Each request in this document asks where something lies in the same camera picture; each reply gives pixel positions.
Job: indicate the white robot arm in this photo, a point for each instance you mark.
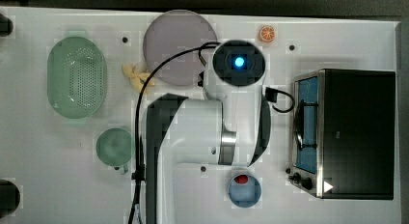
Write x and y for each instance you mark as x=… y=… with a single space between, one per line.
x=229 y=126

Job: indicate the silver black toaster oven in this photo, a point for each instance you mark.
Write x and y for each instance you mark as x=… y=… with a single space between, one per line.
x=343 y=134

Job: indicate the yellow plush banana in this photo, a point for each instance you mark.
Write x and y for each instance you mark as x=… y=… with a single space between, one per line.
x=137 y=79

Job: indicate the small red toy in cup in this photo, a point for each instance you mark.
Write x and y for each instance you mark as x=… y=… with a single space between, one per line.
x=241 y=179

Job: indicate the round lilac plate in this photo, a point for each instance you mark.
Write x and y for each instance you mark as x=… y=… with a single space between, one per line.
x=171 y=33

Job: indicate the light blue cup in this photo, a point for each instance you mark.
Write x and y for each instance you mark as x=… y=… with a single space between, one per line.
x=245 y=195

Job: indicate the orange slice toy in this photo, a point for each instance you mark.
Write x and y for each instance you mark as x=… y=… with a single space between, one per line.
x=267 y=33

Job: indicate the green mug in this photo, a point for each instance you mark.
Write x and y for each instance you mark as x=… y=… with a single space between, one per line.
x=115 y=148

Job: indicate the green perforated colander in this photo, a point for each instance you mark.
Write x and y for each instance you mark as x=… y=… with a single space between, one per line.
x=76 y=78

